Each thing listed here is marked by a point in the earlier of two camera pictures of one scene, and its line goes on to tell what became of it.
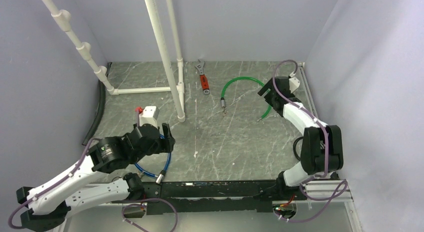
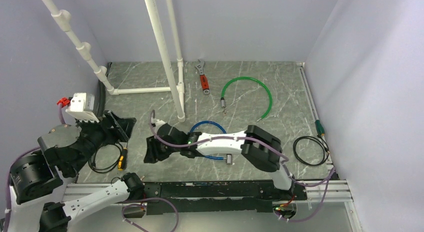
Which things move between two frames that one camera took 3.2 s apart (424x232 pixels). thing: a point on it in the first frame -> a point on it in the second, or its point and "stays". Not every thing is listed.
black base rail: x=219 y=196 stays
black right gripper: x=268 y=86 -> x=151 y=156
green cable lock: x=222 y=101 stays
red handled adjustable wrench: x=203 y=78 stays
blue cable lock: x=160 y=178 -> x=229 y=161
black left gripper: x=164 y=145 -> x=123 y=125
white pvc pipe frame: x=177 y=87 stays
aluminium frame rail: x=320 y=189 stays
